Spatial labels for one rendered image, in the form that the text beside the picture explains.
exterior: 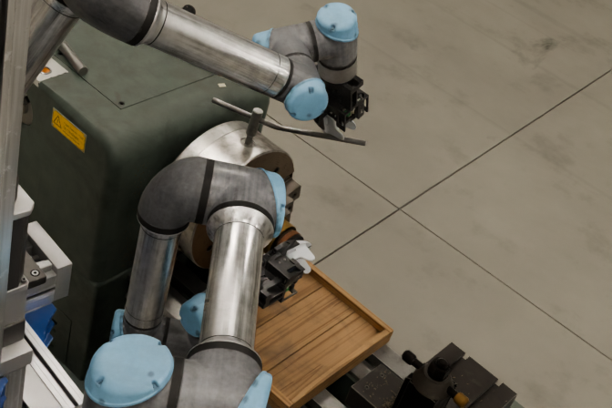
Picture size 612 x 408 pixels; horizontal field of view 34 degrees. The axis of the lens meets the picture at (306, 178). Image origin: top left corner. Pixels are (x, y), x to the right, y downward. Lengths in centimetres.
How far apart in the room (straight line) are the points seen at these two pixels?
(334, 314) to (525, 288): 183
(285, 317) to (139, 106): 57
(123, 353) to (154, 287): 45
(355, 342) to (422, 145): 239
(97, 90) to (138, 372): 88
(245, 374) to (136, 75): 95
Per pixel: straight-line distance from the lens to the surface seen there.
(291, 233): 215
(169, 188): 175
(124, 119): 212
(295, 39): 183
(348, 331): 232
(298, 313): 232
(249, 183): 175
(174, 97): 222
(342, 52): 187
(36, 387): 184
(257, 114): 211
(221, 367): 150
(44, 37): 175
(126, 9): 158
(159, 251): 185
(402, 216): 415
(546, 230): 442
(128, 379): 145
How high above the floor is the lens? 250
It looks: 37 degrees down
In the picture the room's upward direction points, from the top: 17 degrees clockwise
